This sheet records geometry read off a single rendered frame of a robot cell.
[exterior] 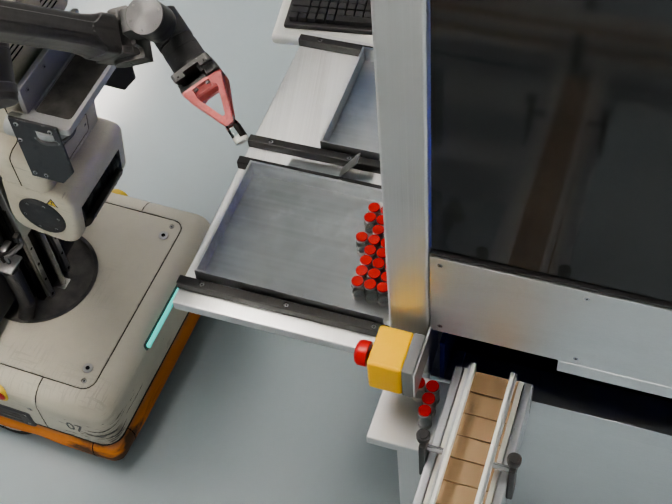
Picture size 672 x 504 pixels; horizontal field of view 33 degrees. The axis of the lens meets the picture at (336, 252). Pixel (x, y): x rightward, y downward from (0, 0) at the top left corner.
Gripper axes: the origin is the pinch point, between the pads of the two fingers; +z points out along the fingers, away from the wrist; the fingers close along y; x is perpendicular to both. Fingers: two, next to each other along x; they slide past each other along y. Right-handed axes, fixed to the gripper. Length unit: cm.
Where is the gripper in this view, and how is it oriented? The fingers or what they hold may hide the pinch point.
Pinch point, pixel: (228, 120)
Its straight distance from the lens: 172.7
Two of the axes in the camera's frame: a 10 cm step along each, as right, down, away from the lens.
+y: 1.1, 0.8, 9.9
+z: 5.5, 8.2, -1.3
